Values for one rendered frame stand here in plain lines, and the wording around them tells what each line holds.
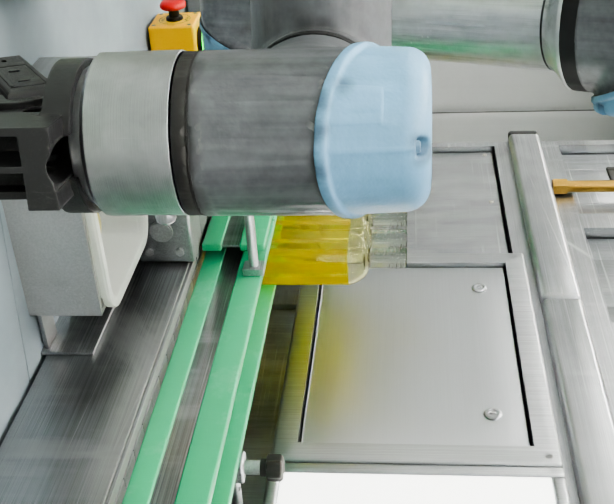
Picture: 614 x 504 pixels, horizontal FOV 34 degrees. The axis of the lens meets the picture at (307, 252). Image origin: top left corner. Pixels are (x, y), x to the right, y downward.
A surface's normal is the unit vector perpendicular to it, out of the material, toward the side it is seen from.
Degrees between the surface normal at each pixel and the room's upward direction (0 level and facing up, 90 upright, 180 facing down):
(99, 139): 90
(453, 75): 90
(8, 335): 0
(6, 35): 0
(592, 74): 115
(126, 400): 90
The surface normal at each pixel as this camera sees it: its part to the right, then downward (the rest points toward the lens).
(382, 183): -0.03, 0.69
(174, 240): -0.09, 0.52
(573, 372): -0.06, -0.85
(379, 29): 0.81, 0.19
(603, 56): -0.54, 0.56
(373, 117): -0.06, 0.02
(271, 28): -0.64, 0.32
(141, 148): -0.09, 0.29
